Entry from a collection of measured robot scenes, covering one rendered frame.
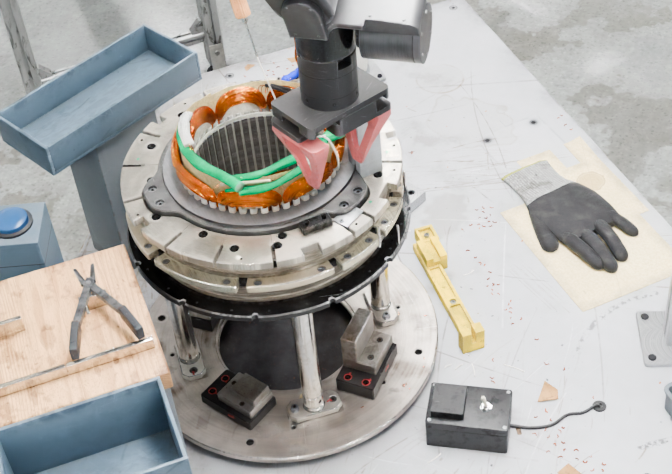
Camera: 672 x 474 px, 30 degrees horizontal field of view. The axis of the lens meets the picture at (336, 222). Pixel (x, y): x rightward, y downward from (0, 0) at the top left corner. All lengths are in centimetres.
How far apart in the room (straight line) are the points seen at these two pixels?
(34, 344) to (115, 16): 247
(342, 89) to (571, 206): 65
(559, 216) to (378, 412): 42
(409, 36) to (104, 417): 48
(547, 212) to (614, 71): 161
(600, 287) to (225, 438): 54
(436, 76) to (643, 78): 137
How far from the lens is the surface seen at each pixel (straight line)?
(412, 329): 162
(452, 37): 213
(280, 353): 163
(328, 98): 120
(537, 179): 184
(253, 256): 131
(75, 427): 128
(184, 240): 135
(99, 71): 171
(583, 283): 171
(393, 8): 114
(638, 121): 321
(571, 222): 176
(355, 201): 135
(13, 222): 150
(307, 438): 152
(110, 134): 161
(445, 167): 187
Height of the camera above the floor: 202
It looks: 43 degrees down
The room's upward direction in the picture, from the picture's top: 6 degrees counter-clockwise
